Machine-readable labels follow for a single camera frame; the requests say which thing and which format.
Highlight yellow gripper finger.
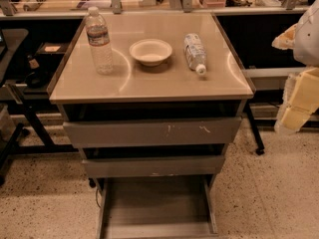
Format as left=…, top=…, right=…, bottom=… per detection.
left=274, top=67, right=319, bottom=134
left=272, top=24, right=296, bottom=50

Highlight top grey drawer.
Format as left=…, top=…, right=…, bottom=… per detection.
left=63, top=118, right=241, bottom=148

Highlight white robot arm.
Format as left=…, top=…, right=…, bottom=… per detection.
left=272, top=4, right=319, bottom=134

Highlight long workbench shelf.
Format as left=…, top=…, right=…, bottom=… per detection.
left=0, top=6, right=308, bottom=21

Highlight white paper bowl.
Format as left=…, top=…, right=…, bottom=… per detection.
left=130, top=39, right=172, bottom=67

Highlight middle grey drawer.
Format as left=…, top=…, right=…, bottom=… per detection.
left=82, top=155, right=225, bottom=178

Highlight clear water bottle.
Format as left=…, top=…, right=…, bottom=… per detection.
left=86, top=7, right=113, bottom=75

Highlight lying white-label water bottle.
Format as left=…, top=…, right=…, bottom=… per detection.
left=184, top=33, right=206, bottom=76

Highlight grey drawer cabinet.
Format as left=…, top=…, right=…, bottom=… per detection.
left=46, top=11, right=257, bottom=239

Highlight open bottom grey drawer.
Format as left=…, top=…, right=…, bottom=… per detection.
left=97, top=175, right=217, bottom=239

